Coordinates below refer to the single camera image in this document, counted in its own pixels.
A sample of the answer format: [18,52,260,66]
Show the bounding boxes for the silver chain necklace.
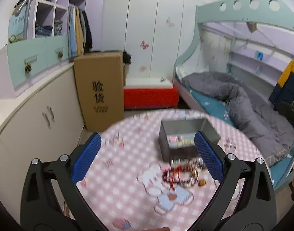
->
[169,157,208,170]

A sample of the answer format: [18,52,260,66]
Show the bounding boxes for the teal bed sheet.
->
[174,77,294,191]

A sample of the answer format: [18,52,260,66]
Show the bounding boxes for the dark red bead bracelet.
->
[161,169,201,189]

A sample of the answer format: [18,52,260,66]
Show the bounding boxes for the lilac cubby shelf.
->
[27,0,104,51]

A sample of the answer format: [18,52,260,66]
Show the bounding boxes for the green plant decoration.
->
[8,34,24,44]

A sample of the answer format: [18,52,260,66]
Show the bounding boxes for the pink checkered bear tablecloth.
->
[77,110,261,230]

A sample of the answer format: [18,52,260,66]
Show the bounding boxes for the mint drawer unit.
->
[0,36,68,99]

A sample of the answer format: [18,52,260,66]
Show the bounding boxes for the hanging clothes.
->
[67,4,93,57]

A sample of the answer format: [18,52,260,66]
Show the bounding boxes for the grey metal handrail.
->
[13,0,32,40]

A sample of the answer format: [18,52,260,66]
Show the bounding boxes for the pine cone drawer ornament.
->
[25,63,32,74]

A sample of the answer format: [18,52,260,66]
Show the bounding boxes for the yellow navy jacket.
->
[269,60,294,112]

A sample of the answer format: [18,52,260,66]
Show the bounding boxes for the small blue box on shelf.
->
[255,51,264,61]

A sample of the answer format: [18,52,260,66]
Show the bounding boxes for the cream low cabinet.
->
[0,68,84,222]

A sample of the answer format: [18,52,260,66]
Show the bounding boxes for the white wardrobe doors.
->
[102,0,204,80]

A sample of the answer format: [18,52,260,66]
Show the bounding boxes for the tall brown cardboard box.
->
[74,52,124,132]

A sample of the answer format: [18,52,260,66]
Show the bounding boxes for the grey quilt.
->
[181,71,294,167]

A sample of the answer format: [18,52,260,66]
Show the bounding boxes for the black clothing behind box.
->
[123,51,131,65]

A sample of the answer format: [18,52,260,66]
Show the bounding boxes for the mint green bunk bed frame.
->
[173,0,294,131]

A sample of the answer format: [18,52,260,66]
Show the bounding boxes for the grey metal tin box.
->
[159,118,221,163]

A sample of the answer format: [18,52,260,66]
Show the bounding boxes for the red storage bench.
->
[123,78,179,110]

